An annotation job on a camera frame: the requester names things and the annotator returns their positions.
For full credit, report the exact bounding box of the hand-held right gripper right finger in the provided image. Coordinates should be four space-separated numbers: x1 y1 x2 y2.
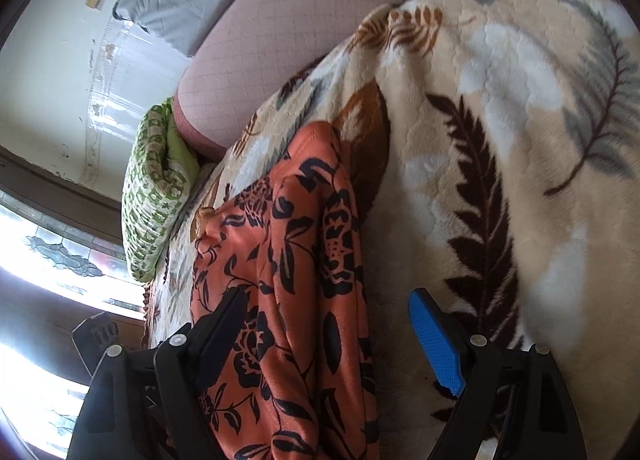
407 288 586 460

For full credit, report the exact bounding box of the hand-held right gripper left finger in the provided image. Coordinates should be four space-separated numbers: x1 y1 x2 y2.
67 287 248 460

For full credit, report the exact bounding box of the orange floral garment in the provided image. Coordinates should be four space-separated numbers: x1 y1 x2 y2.
190 121 378 460

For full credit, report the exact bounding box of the dark object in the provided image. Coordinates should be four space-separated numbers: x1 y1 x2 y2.
71 312 123 381

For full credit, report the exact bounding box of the green and white patterned pillow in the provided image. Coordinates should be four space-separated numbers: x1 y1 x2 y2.
121 96 202 283

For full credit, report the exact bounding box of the window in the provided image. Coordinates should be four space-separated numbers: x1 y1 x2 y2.
0 190 151 456

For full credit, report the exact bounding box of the leaf print fleece blanket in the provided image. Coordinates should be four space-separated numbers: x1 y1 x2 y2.
142 0 640 460

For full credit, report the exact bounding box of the pink quilted mattress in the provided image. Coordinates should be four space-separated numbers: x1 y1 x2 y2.
172 0 486 163

